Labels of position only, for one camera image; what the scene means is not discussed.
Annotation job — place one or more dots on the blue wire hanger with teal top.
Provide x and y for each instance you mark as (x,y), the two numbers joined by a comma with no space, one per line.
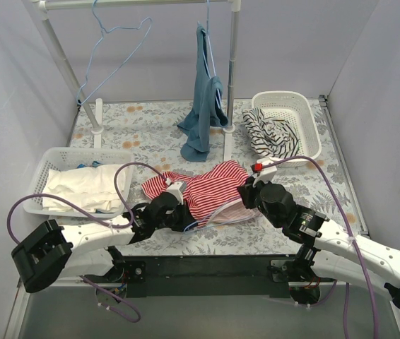
(208,57)

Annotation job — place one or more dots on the white metal clothes rack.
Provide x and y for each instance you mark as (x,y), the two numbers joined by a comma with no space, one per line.
(43,7)

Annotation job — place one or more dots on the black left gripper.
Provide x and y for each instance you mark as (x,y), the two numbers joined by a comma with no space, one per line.
(186,217)

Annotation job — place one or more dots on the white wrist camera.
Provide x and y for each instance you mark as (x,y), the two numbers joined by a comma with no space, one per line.
(177,189)
(264,170)

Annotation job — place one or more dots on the red white striped tank top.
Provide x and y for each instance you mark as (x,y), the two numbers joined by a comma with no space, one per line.
(204,192)

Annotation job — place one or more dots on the black white striped garment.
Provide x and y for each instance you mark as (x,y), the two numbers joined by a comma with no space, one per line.
(270,137)

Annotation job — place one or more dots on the white folded cloths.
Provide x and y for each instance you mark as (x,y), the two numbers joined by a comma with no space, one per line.
(89,188)

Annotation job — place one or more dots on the teal blue tank top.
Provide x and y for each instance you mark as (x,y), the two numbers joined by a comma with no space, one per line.
(206,111)

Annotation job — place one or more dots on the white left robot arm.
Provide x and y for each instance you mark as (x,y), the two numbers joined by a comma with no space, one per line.
(43,256)

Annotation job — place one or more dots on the white basket with white cloths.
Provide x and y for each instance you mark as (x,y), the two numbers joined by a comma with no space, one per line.
(64,159)

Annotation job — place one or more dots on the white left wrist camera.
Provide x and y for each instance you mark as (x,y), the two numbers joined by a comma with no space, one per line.
(177,189)

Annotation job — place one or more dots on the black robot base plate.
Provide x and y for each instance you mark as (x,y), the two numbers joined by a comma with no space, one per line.
(194,276)

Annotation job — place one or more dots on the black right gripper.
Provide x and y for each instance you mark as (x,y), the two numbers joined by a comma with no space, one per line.
(244,194)

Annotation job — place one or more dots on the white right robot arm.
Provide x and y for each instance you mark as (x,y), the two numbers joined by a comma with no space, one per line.
(327,250)

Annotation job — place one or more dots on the floral patterned table mat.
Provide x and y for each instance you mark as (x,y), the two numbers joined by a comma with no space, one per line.
(150,132)

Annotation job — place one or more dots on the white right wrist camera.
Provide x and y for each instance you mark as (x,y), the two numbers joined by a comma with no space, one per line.
(264,170)

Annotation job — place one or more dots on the white basket right rear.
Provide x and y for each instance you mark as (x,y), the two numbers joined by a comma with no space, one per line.
(294,108)

